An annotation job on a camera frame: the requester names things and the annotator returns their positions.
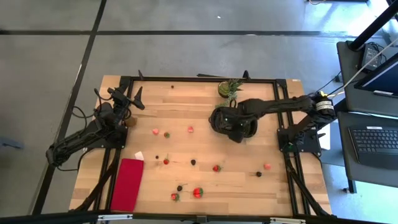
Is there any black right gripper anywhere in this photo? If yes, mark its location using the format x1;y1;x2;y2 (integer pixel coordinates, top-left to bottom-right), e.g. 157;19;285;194
214;105;254;138

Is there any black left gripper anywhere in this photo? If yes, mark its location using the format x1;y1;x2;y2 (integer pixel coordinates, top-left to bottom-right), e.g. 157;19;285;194
107;86;146;111

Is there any black plastic tupperware container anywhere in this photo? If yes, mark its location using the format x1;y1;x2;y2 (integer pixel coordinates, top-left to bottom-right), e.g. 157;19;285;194
208;106;259;140

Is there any potted succulent plant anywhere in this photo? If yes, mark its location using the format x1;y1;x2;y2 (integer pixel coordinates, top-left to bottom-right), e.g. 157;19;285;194
216;78;245;108

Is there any red cloth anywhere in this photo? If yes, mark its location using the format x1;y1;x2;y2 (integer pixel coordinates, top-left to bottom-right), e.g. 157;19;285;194
109;158;145;213

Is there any white paper sheet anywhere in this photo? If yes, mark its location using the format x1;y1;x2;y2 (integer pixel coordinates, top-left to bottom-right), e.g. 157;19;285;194
317;124;332;151

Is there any black desk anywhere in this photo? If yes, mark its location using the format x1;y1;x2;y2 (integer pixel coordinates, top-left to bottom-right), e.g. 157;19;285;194
336;40;398;119

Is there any black crossbar with silver brackets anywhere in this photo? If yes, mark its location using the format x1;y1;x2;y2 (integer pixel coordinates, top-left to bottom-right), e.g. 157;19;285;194
0;210;398;224

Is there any black keyboard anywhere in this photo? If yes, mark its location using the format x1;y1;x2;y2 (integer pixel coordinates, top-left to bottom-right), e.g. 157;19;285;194
348;125;398;170

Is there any black power adapter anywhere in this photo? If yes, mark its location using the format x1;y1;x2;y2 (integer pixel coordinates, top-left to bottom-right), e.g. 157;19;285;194
360;42;388;71

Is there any black computer monitor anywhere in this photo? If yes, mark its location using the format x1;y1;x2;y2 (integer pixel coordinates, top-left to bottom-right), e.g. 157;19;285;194
354;52;398;99

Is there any black pole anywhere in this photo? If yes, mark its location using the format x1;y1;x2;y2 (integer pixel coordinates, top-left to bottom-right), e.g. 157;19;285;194
348;0;398;52

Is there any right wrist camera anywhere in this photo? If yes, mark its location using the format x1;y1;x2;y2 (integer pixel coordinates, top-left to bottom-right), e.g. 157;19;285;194
228;126;249;144

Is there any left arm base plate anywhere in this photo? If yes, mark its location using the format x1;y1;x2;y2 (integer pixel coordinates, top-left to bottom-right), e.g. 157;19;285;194
83;124;128;149

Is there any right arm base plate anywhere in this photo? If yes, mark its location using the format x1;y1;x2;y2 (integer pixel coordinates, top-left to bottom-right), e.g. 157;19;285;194
277;126;322;154

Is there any white cable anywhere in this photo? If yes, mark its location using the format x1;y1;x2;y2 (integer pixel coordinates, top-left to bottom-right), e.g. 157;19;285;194
313;37;398;96

